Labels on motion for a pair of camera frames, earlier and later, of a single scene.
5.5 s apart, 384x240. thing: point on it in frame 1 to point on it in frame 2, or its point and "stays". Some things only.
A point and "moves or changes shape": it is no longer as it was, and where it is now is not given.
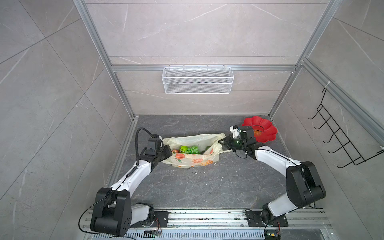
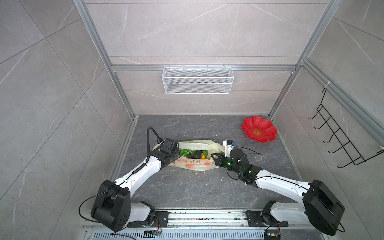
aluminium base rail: x=301 y=224 stays
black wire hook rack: x=335 y=129 stays
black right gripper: x=229 y=139 to x=218 y=162
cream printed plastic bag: x=187 y=160 moves or changes shape
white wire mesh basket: x=197 y=80 stays
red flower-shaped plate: x=264 y=130 stays
